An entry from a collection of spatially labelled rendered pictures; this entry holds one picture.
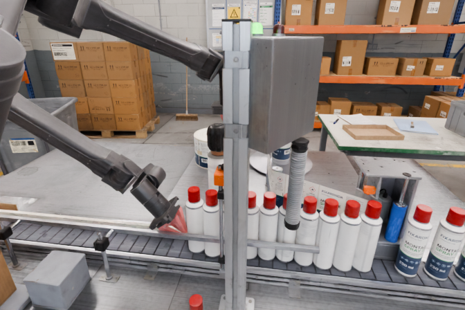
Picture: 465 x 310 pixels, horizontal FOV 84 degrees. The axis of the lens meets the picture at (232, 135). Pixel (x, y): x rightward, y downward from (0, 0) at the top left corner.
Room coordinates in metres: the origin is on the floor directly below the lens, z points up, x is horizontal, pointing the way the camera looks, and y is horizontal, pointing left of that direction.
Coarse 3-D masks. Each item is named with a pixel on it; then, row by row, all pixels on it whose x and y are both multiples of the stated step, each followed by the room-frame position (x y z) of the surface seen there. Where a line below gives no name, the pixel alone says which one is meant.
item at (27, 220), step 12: (0, 216) 0.65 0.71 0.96; (12, 216) 0.65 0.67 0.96; (84, 228) 0.61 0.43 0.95; (96, 228) 0.60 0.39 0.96; (108, 228) 0.60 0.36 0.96; (120, 228) 0.60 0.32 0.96; (132, 228) 0.60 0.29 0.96; (192, 240) 0.56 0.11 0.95; (204, 240) 0.56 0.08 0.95; (216, 240) 0.56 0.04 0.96; (252, 240) 0.55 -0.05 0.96; (312, 252) 0.52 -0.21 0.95
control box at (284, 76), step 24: (264, 48) 0.41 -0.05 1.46; (288, 48) 0.43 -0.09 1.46; (312, 48) 0.49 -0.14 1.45; (264, 72) 0.41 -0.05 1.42; (288, 72) 0.43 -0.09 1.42; (312, 72) 0.50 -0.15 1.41; (264, 96) 0.41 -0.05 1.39; (288, 96) 0.44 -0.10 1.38; (312, 96) 0.51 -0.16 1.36; (264, 120) 0.41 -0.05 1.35; (288, 120) 0.44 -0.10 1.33; (312, 120) 0.51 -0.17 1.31; (264, 144) 0.41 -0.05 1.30
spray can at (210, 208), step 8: (208, 192) 0.59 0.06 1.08; (216, 192) 0.59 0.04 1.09; (208, 200) 0.58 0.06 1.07; (216, 200) 0.59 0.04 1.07; (208, 208) 0.58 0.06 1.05; (216, 208) 0.58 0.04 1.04; (208, 216) 0.57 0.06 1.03; (216, 216) 0.57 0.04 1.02; (208, 224) 0.57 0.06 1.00; (216, 224) 0.57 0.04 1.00; (208, 232) 0.57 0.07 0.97; (216, 232) 0.57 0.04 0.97; (208, 248) 0.57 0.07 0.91; (216, 248) 0.57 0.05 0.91; (208, 256) 0.57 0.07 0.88; (216, 256) 0.57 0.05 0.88
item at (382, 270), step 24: (24, 240) 0.64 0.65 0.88; (48, 240) 0.64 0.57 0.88; (72, 240) 0.64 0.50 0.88; (120, 240) 0.64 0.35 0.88; (144, 240) 0.64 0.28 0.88; (168, 240) 0.64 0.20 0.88; (264, 264) 0.55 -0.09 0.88; (288, 264) 0.55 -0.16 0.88; (312, 264) 0.55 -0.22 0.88; (384, 264) 0.55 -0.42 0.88; (456, 288) 0.48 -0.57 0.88
